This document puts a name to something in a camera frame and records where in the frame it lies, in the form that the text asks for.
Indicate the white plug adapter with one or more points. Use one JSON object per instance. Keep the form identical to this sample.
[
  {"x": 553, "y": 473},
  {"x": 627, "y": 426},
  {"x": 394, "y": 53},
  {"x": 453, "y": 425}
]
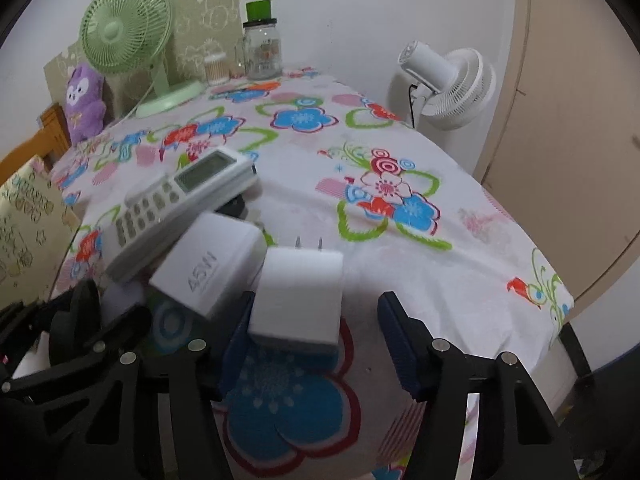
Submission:
[{"x": 298, "y": 300}]

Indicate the beige door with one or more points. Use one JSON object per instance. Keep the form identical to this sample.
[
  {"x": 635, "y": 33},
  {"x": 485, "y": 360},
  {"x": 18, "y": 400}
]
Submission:
[{"x": 562, "y": 155}]

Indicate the wooden bed headboard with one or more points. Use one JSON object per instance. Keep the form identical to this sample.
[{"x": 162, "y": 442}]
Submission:
[{"x": 49, "y": 143}]

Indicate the floral tablecloth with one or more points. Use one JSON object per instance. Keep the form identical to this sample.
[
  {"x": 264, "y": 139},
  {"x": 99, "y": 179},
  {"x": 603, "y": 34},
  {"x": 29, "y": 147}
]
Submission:
[{"x": 339, "y": 170}]

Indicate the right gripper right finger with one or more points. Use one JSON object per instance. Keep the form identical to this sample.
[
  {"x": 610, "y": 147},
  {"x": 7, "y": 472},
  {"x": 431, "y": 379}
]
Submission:
[{"x": 392, "y": 319}]

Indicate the white remote control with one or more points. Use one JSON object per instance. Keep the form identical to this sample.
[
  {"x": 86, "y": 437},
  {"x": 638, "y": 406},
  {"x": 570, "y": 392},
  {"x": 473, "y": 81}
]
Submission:
[{"x": 166, "y": 208}]

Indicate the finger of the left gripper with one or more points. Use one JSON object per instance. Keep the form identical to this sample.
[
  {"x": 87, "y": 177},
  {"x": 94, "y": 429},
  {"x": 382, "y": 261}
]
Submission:
[{"x": 78, "y": 320}]

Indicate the white standing fan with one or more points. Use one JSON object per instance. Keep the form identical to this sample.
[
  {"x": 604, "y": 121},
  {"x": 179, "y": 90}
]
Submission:
[{"x": 450, "y": 90}]

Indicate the yellow patterned storage box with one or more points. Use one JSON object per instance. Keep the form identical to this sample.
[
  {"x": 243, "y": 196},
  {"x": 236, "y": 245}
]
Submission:
[{"x": 36, "y": 230}]

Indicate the green desk fan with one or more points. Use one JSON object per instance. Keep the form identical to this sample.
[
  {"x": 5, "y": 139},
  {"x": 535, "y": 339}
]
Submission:
[{"x": 121, "y": 36}]

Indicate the cotton swab container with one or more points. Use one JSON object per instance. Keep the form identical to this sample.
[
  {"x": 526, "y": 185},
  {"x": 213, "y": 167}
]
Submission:
[{"x": 216, "y": 69}]

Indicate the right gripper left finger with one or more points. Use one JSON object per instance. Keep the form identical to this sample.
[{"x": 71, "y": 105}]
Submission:
[{"x": 236, "y": 350}]

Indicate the glass jar green lid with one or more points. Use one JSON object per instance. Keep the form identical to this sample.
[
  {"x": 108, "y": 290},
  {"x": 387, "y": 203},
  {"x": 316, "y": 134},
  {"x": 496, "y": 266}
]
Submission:
[{"x": 258, "y": 52}]

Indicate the purple plush toy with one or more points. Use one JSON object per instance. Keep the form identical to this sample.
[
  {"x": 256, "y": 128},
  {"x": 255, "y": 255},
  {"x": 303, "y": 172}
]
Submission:
[{"x": 84, "y": 106}]

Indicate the white 45W charger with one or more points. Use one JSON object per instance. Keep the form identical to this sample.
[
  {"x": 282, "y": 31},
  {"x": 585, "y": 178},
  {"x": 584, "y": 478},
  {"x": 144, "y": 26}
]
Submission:
[{"x": 213, "y": 262}]

